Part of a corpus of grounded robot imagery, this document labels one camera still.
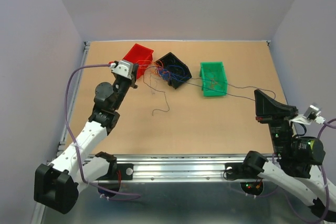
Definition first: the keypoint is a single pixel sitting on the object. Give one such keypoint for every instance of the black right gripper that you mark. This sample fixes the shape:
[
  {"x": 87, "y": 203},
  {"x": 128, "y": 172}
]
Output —
[{"x": 268, "y": 110}]

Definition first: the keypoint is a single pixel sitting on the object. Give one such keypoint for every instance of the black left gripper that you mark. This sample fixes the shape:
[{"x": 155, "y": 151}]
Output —
[{"x": 132, "y": 82}]

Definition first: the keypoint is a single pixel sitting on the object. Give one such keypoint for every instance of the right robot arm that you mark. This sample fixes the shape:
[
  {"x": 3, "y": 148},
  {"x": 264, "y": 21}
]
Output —
[{"x": 299, "y": 169}]

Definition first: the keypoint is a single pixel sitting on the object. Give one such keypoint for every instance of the red plastic bin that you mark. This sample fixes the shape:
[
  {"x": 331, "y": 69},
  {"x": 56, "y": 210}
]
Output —
[{"x": 140, "y": 55}]

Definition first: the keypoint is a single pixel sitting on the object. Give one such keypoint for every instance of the black plastic bin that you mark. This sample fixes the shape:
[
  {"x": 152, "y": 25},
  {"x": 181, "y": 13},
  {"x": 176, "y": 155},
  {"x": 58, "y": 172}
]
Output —
[{"x": 172, "y": 70}]

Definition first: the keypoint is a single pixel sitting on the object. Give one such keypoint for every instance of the green plastic bin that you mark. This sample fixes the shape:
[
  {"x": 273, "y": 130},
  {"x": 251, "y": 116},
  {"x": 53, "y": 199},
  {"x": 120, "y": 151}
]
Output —
[{"x": 213, "y": 77}]

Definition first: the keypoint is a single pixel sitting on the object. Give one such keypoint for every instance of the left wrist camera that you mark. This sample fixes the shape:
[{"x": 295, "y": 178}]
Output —
[{"x": 122, "y": 68}]

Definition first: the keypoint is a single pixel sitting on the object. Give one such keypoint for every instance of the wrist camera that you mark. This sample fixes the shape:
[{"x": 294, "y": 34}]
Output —
[
  {"x": 122, "y": 68},
  {"x": 312, "y": 114}
]

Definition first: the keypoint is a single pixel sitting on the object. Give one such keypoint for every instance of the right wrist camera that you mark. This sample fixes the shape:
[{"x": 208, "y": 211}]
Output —
[{"x": 312, "y": 114}]

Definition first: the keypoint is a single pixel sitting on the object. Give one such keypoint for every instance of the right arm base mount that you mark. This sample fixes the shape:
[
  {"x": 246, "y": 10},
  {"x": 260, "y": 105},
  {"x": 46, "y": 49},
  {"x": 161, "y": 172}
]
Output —
[{"x": 234, "y": 171}]

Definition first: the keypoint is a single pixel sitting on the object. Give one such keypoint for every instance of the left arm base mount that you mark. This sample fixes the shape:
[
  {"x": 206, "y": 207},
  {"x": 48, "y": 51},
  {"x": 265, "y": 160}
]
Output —
[{"x": 119, "y": 171}]

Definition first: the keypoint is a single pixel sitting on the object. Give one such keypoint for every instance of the aluminium table frame rail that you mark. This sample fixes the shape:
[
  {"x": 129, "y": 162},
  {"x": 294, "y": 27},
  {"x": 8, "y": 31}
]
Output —
[{"x": 178, "y": 135}]

